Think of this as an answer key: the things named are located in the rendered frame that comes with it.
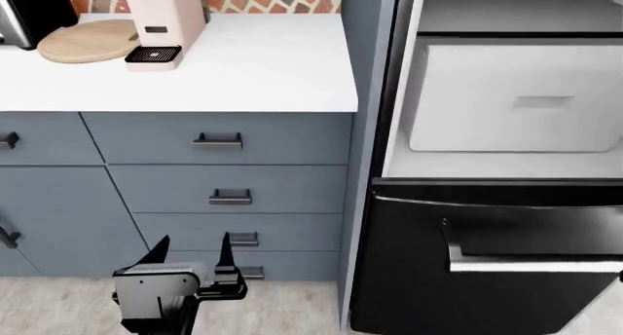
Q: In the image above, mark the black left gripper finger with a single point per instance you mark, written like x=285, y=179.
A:
x=225, y=256
x=155, y=254

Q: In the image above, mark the blue-grey cabinet door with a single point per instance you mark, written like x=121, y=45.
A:
x=63, y=211

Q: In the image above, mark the black fridge freezer drawer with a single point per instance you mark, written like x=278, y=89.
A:
x=409, y=276

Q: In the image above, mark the white fridge crisper box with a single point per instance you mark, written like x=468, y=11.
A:
x=467, y=105

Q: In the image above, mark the black fridge white interior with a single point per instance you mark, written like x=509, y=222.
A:
x=487, y=13

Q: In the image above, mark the black-edged glass fridge shelf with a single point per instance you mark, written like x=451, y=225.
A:
x=516, y=33

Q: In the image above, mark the wide blue-grey drawer front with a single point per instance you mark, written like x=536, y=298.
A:
x=272, y=139

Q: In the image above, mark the blue-grey kitchen cabinet white top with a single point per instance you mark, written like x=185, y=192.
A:
x=219, y=83

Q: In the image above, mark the blue-grey tall side panel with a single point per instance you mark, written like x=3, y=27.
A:
x=367, y=94

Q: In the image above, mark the round wooden cutting board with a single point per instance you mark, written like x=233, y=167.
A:
x=83, y=41

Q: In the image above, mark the pink coffee machine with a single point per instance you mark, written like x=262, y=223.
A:
x=163, y=17

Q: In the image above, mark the black silver toaster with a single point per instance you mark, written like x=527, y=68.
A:
x=31, y=13

